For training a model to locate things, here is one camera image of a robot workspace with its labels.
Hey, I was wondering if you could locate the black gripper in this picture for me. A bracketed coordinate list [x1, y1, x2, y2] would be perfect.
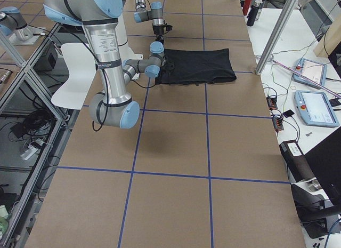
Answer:
[152, 23, 173, 43]
[159, 59, 175, 77]

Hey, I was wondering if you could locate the blue teach pendant near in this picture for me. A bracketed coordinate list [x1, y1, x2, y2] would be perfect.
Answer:
[294, 90, 339, 128]

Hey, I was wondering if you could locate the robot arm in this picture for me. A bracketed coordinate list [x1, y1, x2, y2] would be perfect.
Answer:
[134, 0, 173, 44]
[44, 0, 172, 129]

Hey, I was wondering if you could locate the aluminium frame post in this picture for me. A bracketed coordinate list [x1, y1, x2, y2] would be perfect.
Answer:
[255, 0, 298, 75]

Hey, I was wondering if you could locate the red water bottle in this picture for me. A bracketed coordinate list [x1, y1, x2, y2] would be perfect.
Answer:
[242, 0, 252, 15]

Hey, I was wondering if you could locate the blue teach pendant far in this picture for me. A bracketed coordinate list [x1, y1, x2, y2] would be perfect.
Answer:
[294, 58, 327, 86]

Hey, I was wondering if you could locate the black box device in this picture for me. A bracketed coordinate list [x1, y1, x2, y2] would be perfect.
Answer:
[279, 140, 315, 183]

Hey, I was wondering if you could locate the black water bottle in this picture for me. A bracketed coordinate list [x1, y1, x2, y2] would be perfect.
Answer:
[246, 0, 261, 27]

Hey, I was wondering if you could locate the white plastic chair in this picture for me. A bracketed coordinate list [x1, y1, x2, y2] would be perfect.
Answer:
[51, 43, 96, 110]

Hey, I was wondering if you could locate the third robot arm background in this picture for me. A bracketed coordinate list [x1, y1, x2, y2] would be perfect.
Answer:
[1, 6, 39, 46]

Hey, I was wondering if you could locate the blue teach pendant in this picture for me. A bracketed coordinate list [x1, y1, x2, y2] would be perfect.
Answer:
[294, 90, 339, 128]
[294, 58, 327, 86]

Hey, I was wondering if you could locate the white grabber stick tool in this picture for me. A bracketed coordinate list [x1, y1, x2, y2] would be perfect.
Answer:
[270, 57, 341, 98]

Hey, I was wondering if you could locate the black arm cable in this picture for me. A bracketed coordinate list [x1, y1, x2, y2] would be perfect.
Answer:
[79, 31, 158, 132]

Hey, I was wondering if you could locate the black printed t-shirt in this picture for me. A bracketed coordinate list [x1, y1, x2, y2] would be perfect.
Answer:
[155, 48, 237, 85]

